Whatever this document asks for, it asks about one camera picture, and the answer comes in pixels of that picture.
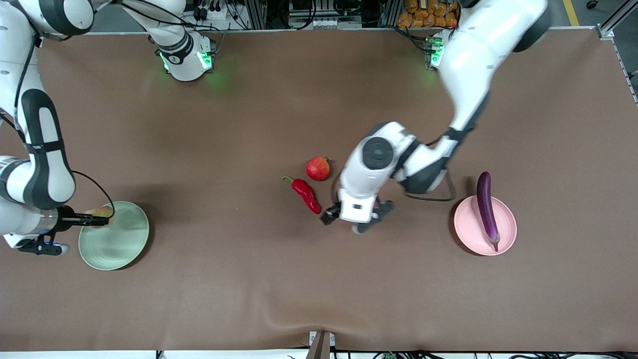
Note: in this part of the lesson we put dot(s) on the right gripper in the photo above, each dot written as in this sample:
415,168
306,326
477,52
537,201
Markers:
67,218

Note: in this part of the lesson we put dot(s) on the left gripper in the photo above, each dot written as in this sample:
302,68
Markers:
330,216

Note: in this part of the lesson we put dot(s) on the yellow pink peach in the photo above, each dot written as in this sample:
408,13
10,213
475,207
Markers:
102,211

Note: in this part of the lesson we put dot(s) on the red chili pepper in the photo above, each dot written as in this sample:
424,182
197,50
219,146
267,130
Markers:
306,195

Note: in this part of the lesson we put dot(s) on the red pomegranate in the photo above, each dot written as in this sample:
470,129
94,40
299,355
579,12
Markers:
317,168

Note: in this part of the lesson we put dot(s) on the purple eggplant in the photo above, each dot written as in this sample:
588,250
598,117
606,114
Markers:
486,204

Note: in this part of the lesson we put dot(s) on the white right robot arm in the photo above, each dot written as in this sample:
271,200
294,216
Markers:
45,164

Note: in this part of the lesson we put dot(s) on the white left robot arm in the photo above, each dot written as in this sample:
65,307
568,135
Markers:
468,60

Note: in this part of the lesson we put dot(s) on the pale green round plate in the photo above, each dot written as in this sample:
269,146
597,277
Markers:
119,244

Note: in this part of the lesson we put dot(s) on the brown table mat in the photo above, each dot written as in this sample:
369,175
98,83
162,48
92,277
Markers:
319,274

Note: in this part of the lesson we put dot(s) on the pink round plate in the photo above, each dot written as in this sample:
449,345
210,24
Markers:
468,227

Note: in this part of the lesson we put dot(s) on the bag of orange items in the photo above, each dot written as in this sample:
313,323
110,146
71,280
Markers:
418,15

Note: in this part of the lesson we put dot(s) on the white power strip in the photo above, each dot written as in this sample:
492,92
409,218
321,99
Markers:
224,12

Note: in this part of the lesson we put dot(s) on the grey metal camera post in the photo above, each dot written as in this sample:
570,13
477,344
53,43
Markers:
321,346

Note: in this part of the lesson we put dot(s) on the aluminium corner post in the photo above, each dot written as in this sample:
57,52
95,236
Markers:
615,17

